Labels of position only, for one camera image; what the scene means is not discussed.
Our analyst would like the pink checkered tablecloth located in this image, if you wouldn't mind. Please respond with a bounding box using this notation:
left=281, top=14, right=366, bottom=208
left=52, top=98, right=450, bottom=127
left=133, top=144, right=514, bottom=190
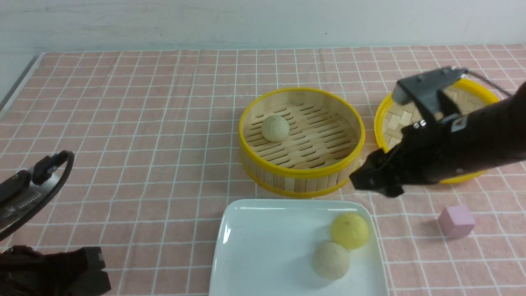
left=0, top=44, right=525, bottom=296

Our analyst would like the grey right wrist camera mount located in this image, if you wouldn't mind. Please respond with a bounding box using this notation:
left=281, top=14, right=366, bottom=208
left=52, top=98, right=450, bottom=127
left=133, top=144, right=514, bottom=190
left=392, top=66, right=468, bottom=126

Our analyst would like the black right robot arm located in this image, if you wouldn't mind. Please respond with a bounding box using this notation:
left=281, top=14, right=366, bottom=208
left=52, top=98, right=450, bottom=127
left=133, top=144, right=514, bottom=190
left=349, top=84, right=525, bottom=197

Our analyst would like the pink cube block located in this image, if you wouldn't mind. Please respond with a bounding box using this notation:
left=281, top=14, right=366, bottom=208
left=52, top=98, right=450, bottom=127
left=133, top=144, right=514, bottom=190
left=438, top=205, right=475, bottom=239

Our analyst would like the white steamed bun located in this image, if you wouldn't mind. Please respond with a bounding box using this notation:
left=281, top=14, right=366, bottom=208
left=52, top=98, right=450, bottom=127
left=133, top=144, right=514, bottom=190
left=312, top=241, right=350, bottom=280
left=261, top=116, right=290, bottom=142

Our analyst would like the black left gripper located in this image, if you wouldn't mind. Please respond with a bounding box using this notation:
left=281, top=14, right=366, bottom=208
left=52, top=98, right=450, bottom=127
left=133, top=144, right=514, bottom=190
left=0, top=245, right=111, bottom=296

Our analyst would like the bamboo steamer basket yellow rim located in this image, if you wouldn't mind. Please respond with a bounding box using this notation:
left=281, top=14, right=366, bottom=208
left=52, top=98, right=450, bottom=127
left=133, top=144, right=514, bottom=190
left=238, top=88, right=366, bottom=198

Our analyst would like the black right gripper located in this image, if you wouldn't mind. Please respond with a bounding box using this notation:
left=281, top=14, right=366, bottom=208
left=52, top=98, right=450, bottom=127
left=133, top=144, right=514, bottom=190
left=349, top=121, right=452, bottom=197

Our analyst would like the yellow steamed bun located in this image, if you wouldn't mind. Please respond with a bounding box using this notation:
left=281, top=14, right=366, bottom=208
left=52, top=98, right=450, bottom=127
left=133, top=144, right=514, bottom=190
left=330, top=213, right=369, bottom=250

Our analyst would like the white rectangular plate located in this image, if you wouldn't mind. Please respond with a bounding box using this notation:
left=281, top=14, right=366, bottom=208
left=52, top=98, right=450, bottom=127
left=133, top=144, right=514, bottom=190
left=208, top=199, right=390, bottom=296

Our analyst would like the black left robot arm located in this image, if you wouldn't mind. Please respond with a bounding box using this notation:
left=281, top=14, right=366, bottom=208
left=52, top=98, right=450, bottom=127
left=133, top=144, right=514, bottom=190
left=0, top=169, right=111, bottom=296

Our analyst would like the woven bamboo steamer lid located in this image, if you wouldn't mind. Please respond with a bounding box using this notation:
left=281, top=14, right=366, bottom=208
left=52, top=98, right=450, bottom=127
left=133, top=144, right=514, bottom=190
left=374, top=78, right=503, bottom=184

